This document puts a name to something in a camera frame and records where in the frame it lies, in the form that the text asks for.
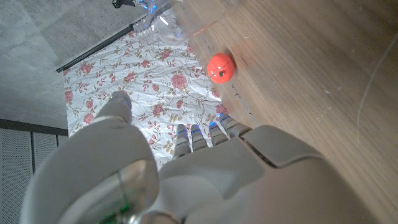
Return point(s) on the black backdrop stand pole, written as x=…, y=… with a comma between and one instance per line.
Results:
x=93, y=49

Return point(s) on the clear plastic spray bottle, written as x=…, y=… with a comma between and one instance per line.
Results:
x=192, y=15

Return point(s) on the orange toy ball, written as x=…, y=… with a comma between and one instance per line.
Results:
x=220, y=68

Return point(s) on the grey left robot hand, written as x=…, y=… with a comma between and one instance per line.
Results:
x=93, y=161

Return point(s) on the black spray bottle cap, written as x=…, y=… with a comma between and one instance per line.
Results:
x=122, y=3

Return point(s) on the floral backdrop cloth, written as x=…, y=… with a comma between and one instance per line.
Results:
x=140, y=87

